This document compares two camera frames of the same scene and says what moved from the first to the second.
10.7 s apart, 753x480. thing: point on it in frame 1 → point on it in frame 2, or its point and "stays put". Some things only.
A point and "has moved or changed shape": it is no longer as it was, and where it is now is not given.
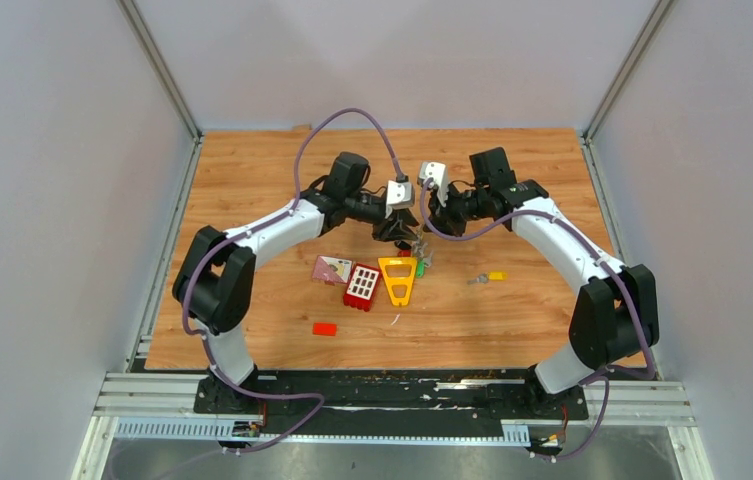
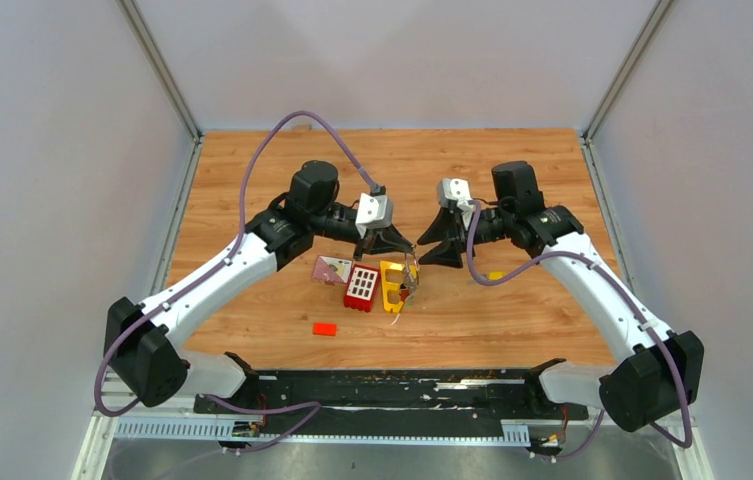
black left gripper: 399,233 → 384,241
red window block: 362,286 stays put
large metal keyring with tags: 420,251 has moved or changed shape
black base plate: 388,401 stays put
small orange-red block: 325,329 stays put
